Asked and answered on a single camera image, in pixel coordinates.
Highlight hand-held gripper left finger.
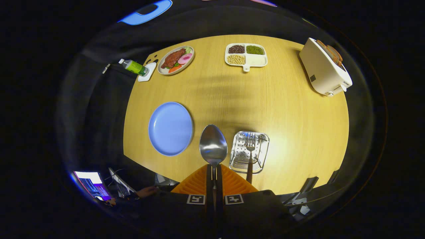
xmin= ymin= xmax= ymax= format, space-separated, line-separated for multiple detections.
xmin=146 ymin=164 xmax=213 ymax=239

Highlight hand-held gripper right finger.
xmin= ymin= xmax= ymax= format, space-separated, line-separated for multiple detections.
xmin=216 ymin=164 xmax=296 ymax=239

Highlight metal spoon with wooden handle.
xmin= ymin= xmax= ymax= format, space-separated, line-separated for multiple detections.
xmin=199 ymin=124 xmax=228 ymax=190

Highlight metal fork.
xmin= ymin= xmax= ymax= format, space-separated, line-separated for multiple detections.
xmin=245 ymin=143 xmax=256 ymax=185

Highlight perforated metal tray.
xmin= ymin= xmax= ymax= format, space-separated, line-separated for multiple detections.
xmin=228 ymin=131 xmax=270 ymax=175

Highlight blue plate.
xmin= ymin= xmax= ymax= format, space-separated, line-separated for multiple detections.
xmin=148 ymin=102 xmax=194 ymax=157

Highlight laptop computer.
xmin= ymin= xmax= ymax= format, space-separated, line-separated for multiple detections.
xmin=108 ymin=168 xmax=136 ymax=196

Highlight black chair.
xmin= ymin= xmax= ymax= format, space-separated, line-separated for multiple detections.
xmin=289 ymin=176 xmax=319 ymax=204
xmin=327 ymin=169 xmax=341 ymax=185

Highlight computer monitor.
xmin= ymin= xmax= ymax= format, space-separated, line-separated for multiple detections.
xmin=71 ymin=171 xmax=113 ymax=201

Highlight white coaster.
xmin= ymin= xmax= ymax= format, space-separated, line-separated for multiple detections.
xmin=138 ymin=62 xmax=157 ymax=82

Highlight plate of model food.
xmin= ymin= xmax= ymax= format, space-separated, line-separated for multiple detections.
xmin=157 ymin=46 xmax=195 ymax=76

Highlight white divided dish with beans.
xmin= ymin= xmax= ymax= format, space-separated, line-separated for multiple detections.
xmin=225 ymin=43 xmax=268 ymax=72

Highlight green drink bottle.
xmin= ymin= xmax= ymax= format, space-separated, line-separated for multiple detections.
xmin=119 ymin=59 xmax=149 ymax=77

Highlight white toaster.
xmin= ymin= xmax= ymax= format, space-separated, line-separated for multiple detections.
xmin=299 ymin=38 xmax=353 ymax=97

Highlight toast bread slice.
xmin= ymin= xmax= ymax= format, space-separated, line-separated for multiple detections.
xmin=327 ymin=45 xmax=343 ymax=67
xmin=316 ymin=40 xmax=339 ymax=62

